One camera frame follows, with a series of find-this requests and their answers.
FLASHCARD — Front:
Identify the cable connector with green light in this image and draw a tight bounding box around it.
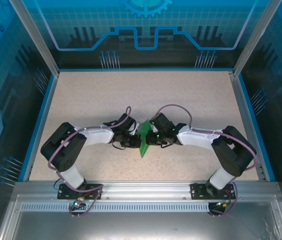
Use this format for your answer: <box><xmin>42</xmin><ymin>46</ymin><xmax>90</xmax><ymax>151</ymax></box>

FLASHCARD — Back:
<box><xmin>70</xmin><ymin>196</ymin><xmax>87</xmax><ymax>210</ymax></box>
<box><xmin>214</xmin><ymin>198</ymin><xmax>233</xmax><ymax>209</ymax></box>

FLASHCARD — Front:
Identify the green paper sheet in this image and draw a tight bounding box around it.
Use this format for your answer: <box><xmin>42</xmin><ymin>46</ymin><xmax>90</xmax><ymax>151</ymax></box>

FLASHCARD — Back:
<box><xmin>135</xmin><ymin>119</ymin><xmax>153</xmax><ymax>159</ymax></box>

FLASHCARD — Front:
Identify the slotted metal cable duct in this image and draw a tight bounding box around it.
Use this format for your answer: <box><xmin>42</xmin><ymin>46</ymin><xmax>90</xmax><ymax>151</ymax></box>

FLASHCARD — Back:
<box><xmin>20</xmin><ymin>202</ymin><xmax>218</xmax><ymax>212</ymax></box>

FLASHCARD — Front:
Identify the aluminium front rail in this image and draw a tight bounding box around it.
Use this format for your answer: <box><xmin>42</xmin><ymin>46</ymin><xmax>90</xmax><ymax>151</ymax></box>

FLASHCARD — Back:
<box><xmin>14</xmin><ymin>181</ymin><xmax>280</xmax><ymax>201</ymax></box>

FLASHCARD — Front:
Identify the aluminium side rail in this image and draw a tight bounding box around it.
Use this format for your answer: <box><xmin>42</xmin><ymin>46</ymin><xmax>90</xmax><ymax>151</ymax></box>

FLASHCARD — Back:
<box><xmin>227</xmin><ymin>70</ymin><xmax>268</xmax><ymax>182</ymax></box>
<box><xmin>22</xmin><ymin>72</ymin><xmax>61</xmax><ymax>182</ymax></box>

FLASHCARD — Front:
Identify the steel bottom panel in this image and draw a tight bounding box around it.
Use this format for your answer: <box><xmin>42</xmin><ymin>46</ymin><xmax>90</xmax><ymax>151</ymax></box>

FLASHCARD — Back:
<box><xmin>0</xmin><ymin>194</ymin><xmax>282</xmax><ymax>240</ymax></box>

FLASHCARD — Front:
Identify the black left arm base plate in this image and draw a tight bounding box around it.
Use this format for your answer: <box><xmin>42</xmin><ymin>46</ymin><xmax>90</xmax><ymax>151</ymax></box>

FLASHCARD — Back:
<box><xmin>56</xmin><ymin>183</ymin><xmax>104</xmax><ymax>201</ymax></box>

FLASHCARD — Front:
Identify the aluminium frame post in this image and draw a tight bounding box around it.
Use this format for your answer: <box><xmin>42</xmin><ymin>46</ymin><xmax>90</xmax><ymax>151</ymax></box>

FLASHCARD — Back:
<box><xmin>7</xmin><ymin>0</ymin><xmax>61</xmax><ymax>77</ymax></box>
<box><xmin>232</xmin><ymin>0</ymin><xmax>282</xmax><ymax>77</ymax></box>

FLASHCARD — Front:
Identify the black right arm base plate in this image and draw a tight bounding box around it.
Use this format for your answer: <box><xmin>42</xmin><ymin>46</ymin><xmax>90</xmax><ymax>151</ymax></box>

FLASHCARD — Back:
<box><xmin>190</xmin><ymin>182</ymin><xmax>235</xmax><ymax>201</ymax></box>

